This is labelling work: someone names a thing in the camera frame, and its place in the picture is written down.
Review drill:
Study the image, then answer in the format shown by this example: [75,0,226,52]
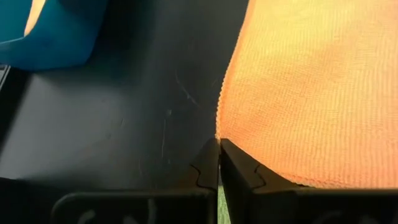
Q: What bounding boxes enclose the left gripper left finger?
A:
[51,139,220,224]

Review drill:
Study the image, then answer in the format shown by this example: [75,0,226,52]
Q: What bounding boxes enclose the lime green microfiber towel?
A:
[217,185,231,224]

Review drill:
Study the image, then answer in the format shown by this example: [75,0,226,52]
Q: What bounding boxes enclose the orange microfiber towel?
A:
[215,0,398,190]

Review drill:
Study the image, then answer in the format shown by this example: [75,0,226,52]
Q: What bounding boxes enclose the teal plastic bin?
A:
[0,0,109,72]

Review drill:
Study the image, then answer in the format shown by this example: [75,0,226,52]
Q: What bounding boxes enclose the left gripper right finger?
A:
[221,139,398,224]

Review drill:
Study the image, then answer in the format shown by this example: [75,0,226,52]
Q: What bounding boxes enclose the large golden microfiber towel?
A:
[24,0,47,37]

